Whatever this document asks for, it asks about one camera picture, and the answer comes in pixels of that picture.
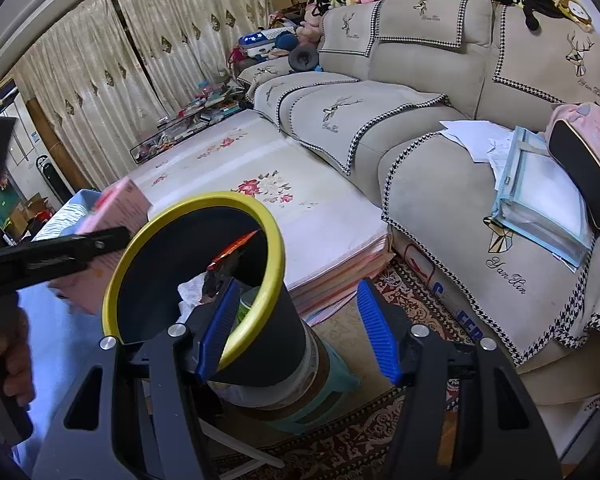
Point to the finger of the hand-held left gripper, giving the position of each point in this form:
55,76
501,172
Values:
55,255

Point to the open cardboard boxes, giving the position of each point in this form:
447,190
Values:
27,212

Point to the blue tablecloth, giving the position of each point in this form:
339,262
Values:
55,330

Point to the red snack packet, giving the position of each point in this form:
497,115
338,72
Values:
230,252

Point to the beige sofa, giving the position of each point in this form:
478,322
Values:
430,85

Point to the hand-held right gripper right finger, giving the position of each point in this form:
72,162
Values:
375,330

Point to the flattened cardboard box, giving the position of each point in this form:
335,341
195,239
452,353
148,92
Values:
445,295

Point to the beige patterned curtain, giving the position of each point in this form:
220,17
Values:
80,85
195,25

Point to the blue transparent document folder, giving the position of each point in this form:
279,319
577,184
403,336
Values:
540,195

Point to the white tissue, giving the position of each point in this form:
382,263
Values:
195,292

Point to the yellow rimmed black trash bin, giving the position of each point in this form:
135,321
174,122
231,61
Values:
180,250

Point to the patterned red rug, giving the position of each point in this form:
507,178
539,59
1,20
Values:
360,440

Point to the person's left hand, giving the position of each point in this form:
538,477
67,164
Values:
17,360

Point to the loose white papers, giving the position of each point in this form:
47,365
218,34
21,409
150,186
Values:
470,137

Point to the dark round cushion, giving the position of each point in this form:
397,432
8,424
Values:
304,58

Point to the blue star print bag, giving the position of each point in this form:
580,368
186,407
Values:
257,42

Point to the low cluttered glass table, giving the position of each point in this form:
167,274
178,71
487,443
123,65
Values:
195,120

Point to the pink carton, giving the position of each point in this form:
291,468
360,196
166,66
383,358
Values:
122,205

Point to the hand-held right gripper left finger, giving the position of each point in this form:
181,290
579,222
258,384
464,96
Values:
220,325

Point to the pink plush doll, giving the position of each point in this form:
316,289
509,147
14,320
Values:
310,22

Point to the black plush toy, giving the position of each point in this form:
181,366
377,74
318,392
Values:
530,2

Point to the white bucket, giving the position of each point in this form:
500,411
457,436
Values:
285,385

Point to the pink black bag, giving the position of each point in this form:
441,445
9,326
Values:
585,160

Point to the teal plastic stool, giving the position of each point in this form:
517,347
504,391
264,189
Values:
325,395

